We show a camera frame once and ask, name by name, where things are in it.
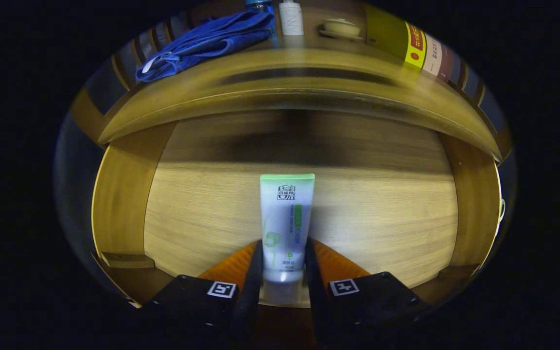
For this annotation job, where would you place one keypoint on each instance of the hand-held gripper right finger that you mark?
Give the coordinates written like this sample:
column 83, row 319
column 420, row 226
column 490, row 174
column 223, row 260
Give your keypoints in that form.
column 315, row 291

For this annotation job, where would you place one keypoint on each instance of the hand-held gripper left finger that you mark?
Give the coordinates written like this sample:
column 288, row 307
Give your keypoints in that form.
column 253, row 291

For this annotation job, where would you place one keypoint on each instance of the white green cosmetic tube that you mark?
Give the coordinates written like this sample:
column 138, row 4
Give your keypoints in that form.
column 287, row 214

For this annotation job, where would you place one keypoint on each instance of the wooden drawer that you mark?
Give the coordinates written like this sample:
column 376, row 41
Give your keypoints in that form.
column 202, row 209

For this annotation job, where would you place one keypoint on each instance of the wooden cabinet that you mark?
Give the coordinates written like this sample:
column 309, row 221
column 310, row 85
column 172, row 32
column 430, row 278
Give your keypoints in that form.
column 85, row 114

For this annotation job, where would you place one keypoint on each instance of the black backdrop cloth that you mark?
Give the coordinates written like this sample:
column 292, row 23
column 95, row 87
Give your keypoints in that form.
column 73, row 194

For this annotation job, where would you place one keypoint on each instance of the blue folded towel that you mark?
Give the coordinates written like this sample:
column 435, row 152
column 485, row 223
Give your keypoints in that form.
column 207, row 41

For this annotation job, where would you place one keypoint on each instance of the orange white book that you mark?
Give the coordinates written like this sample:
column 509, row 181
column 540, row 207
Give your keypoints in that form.
column 432, row 56

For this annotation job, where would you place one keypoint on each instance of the brown book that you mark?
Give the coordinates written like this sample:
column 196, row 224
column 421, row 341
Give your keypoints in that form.
column 446, row 63

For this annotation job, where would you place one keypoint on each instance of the beige lidded teacup with saucer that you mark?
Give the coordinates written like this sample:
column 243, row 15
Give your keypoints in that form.
column 341, row 28

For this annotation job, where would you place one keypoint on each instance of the yellow book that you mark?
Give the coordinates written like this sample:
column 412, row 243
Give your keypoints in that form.
column 387, row 34

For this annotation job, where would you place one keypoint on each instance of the white pump bottle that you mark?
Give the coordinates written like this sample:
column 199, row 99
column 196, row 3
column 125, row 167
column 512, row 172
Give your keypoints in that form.
column 291, row 19

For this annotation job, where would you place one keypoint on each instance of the teal blue bottle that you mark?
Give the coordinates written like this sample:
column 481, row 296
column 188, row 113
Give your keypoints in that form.
column 259, row 5

